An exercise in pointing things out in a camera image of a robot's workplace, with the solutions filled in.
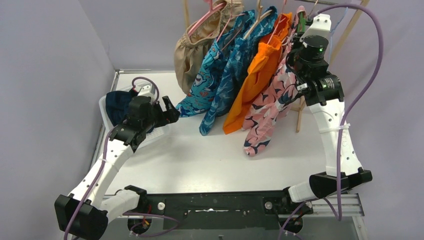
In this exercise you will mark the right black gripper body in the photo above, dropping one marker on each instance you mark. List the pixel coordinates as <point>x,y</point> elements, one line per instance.
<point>297,44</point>

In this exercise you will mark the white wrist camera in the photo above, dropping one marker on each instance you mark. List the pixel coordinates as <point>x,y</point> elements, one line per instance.
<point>320,26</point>
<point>147,90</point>

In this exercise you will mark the pink plastic hanger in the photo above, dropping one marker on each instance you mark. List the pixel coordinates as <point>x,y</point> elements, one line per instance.
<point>211,10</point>

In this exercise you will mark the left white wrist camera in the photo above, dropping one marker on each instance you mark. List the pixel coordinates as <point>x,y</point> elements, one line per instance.
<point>147,90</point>

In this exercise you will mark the green plastic hanger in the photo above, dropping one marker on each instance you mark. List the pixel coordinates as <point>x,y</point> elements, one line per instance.
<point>301,25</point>

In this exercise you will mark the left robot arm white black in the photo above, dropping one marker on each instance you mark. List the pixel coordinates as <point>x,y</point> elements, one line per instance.
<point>84,213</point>

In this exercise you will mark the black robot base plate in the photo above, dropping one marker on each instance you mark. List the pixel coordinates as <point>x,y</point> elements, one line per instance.
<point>226,210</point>

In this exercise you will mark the wooden clothes rack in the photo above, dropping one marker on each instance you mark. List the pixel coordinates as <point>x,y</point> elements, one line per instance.
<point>288,6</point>

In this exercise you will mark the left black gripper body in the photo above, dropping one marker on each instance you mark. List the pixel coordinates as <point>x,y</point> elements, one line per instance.
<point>162,110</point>

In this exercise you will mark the light blue wire hanger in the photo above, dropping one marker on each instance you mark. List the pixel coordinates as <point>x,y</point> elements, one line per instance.
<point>331,34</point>

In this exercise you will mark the dark blue whale shorts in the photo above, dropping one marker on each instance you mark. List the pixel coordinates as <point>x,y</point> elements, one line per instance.
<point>235,69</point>

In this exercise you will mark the wooden hanger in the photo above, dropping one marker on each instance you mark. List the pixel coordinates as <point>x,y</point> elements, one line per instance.
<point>258,19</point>

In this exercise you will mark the beige shorts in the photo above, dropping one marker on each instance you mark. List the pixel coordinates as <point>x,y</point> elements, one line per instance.
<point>190,51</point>

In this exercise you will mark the navy blue shorts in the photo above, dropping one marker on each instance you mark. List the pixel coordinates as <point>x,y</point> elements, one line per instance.
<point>117,104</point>

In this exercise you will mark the thin pink hanger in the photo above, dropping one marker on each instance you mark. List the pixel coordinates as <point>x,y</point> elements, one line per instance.
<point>231,11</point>

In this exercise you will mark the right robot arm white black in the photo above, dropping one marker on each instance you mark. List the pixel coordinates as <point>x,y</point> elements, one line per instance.
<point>323,94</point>

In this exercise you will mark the orange shorts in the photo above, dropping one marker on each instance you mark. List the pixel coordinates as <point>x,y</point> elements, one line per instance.
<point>266,58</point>

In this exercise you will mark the light blue shark shorts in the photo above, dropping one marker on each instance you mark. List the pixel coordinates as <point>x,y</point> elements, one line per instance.
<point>203,90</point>

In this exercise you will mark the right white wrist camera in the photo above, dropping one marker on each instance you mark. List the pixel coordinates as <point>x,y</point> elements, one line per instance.
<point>320,26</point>

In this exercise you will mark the white perforated plastic basket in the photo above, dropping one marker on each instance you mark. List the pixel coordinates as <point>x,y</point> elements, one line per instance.
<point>129,130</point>

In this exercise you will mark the pink shark print shorts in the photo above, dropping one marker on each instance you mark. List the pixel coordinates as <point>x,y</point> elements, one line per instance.
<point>273,103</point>

